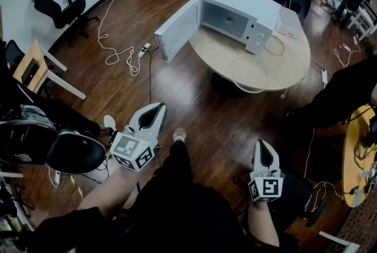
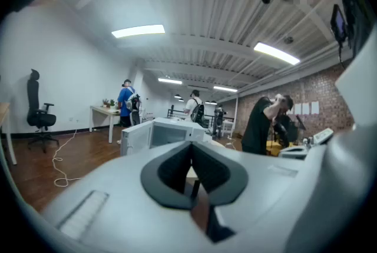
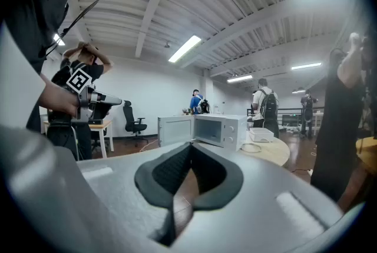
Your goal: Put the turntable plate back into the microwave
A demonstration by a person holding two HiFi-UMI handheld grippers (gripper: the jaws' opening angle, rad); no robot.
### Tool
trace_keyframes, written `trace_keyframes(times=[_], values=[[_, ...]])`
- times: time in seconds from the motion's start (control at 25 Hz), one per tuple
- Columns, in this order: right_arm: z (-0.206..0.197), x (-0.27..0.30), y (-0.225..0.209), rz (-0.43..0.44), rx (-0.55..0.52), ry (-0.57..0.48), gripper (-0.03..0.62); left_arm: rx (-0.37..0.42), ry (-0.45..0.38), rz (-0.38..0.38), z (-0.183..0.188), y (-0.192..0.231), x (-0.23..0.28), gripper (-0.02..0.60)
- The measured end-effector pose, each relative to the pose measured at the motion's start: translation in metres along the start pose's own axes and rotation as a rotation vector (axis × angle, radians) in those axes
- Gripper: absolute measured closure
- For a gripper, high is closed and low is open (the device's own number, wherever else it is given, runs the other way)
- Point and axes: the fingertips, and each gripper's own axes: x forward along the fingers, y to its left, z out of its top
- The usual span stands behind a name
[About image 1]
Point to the white stand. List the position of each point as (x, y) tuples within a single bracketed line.
[(362, 22)]

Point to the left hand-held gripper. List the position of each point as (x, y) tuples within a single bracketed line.
[(129, 147)]

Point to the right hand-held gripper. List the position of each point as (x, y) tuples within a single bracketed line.
[(266, 188)]

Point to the white square box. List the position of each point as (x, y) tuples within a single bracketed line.
[(290, 22)]

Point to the yellow round table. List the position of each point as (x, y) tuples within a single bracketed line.
[(352, 157)]

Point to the black armrest chair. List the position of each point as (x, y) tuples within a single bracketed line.
[(297, 190)]

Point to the white desk frame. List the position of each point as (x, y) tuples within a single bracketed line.
[(338, 239)]

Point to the black box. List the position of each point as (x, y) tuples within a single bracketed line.
[(31, 71)]

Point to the person's left forearm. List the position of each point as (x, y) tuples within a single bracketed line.
[(109, 190)]

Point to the black mesh chair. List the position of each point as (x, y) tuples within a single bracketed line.
[(13, 53)]

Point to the wooden desk white legs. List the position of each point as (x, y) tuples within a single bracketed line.
[(31, 62)]

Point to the black office chair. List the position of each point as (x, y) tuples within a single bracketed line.
[(59, 12)]

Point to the white microwave oven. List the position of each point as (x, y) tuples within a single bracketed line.
[(244, 1)]

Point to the person's white shoe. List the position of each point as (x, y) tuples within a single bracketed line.
[(179, 134)]

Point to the clear glass turntable plate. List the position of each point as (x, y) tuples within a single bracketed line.
[(248, 72)]

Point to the person's black clothing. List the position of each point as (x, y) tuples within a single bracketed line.
[(182, 216)]

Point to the person's right forearm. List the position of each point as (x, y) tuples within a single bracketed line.
[(262, 222)]

